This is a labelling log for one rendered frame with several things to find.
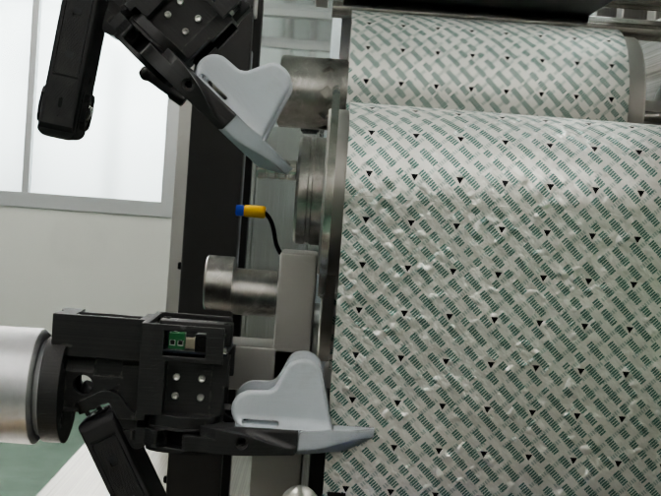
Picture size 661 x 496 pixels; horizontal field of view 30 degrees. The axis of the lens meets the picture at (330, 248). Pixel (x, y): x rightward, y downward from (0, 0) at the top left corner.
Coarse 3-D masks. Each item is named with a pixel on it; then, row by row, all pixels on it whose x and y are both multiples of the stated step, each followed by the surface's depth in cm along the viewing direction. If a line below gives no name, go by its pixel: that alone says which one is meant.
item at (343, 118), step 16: (336, 144) 81; (336, 160) 80; (336, 176) 80; (336, 192) 80; (336, 208) 80; (336, 224) 81; (320, 240) 81; (336, 240) 81; (320, 256) 82; (336, 256) 82; (336, 272) 84
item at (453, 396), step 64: (384, 320) 80; (448, 320) 80; (512, 320) 80; (576, 320) 80; (640, 320) 80; (384, 384) 80; (448, 384) 80; (512, 384) 80; (576, 384) 80; (640, 384) 80; (384, 448) 80; (448, 448) 80; (512, 448) 80; (576, 448) 80; (640, 448) 80
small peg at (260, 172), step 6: (288, 162) 84; (294, 162) 84; (258, 168) 83; (264, 168) 83; (294, 168) 83; (258, 174) 84; (264, 174) 84; (270, 174) 84; (276, 174) 84; (282, 174) 83; (288, 174) 84; (294, 174) 83; (294, 180) 84
